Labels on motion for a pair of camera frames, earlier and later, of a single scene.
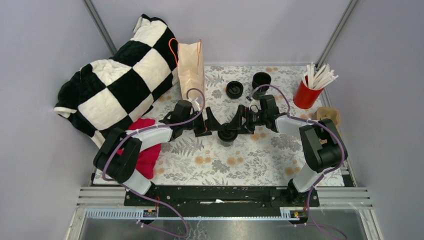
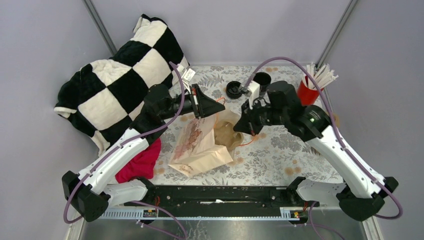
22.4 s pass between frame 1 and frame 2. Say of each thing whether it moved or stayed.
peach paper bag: moved
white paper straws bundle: stayed
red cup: stayed
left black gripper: moved
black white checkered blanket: stayed
